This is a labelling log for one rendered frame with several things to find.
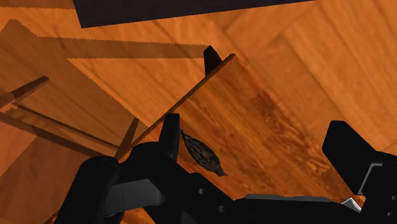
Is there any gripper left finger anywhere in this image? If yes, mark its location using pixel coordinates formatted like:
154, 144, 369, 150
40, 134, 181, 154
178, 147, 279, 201
54, 113, 259, 224

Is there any black pointed object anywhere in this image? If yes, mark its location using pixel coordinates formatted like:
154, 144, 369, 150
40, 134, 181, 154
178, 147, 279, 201
203, 45, 224, 77

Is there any dark speckled leaf-shaped object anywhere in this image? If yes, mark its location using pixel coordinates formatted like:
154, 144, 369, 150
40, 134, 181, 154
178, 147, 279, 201
180, 129, 228, 178

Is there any wooden table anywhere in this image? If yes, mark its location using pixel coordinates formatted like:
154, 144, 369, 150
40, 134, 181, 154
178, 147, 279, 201
114, 53, 366, 207

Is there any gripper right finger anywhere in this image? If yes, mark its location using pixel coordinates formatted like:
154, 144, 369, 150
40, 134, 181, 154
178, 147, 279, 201
321, 120, 397, 224

